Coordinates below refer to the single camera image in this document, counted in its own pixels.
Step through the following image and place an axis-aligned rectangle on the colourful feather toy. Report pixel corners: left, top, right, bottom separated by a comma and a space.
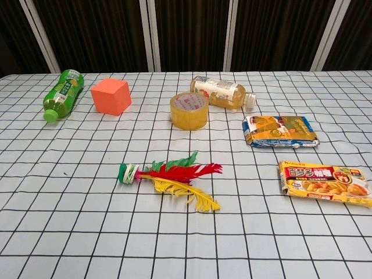
118, 151, 223, 214

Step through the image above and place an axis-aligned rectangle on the orange foam cube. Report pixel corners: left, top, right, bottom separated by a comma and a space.
90, 77, 132, 117

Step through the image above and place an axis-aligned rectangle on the checkered white tablecloth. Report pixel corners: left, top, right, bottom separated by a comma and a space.
0, 69, 372, 279

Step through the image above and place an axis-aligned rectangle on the green tea bottle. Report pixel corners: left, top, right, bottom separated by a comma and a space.
42, 69, 85, 123

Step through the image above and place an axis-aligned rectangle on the clear packing tape roll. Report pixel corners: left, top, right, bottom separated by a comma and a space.
169, 92, 209, 131

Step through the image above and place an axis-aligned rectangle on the yellow juice bottle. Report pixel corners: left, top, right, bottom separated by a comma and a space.
189, 75, 257, 112

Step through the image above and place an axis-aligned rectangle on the blue and gold snack box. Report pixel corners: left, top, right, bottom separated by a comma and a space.
241, 115, 321, 149

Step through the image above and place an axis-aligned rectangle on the yellow curry box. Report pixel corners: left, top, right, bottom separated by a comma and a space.
278, 160, 372, 209

